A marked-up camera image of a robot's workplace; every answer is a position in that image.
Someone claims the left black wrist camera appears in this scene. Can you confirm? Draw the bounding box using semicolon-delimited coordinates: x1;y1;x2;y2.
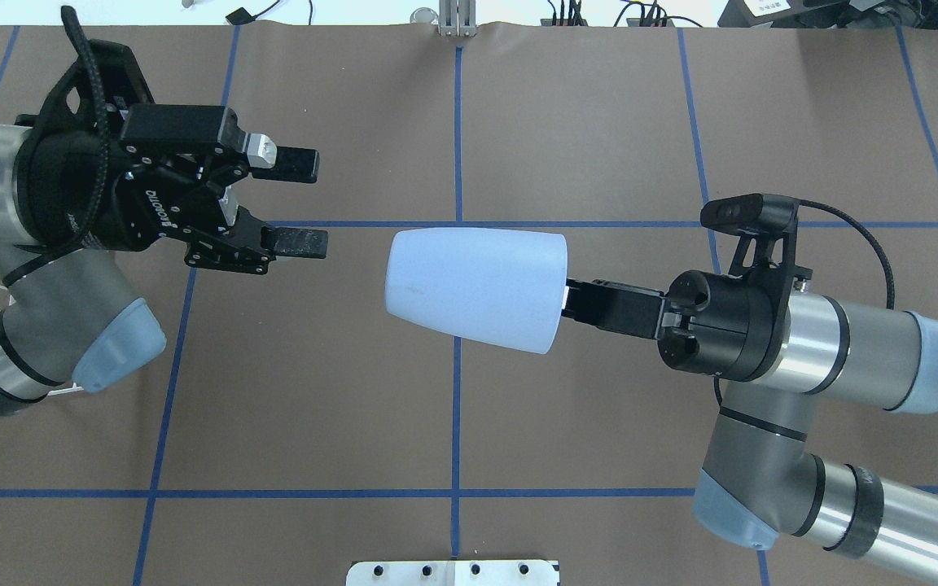
37;41;154;131

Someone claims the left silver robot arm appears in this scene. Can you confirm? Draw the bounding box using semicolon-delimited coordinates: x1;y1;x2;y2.
0;40;328;420

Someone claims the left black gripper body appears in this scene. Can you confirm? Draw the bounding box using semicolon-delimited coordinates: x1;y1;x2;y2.
16;41;276;274

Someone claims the light blue plastic cup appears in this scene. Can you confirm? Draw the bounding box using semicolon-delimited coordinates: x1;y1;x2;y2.
384;227;568;355

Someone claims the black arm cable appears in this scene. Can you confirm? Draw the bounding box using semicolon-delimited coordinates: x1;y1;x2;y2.
5;5;112;286
713;200;896;408

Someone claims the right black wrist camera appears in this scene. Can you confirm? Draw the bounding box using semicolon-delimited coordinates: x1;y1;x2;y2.
699;193;813;281

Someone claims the aluminium frame post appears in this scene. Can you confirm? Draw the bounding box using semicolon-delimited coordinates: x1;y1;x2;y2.
436;0;477;37

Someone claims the orange black usb hub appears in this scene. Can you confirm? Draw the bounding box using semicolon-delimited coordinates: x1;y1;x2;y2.
539;11;590;27

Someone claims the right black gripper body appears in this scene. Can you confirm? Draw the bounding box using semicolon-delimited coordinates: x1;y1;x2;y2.
579;270;796;383

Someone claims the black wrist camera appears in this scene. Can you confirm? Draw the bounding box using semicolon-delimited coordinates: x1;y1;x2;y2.
699;193;813;281
37;41;154;131

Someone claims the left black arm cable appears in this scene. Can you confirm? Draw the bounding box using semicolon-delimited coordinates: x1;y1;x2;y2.
5;5;112;286

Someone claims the black laptop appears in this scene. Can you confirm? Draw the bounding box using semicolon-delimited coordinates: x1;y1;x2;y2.
716;1;938;30

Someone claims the small black device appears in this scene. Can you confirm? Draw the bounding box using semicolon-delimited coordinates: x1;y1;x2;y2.
225;7;256;26

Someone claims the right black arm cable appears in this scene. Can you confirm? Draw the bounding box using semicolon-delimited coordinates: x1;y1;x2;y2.
713;200;896;408

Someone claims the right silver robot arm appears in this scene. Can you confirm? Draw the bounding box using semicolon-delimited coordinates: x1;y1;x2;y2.
563;267;938;585

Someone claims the white central robot pedestal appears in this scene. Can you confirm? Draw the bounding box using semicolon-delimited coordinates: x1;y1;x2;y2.
345;559;562;585

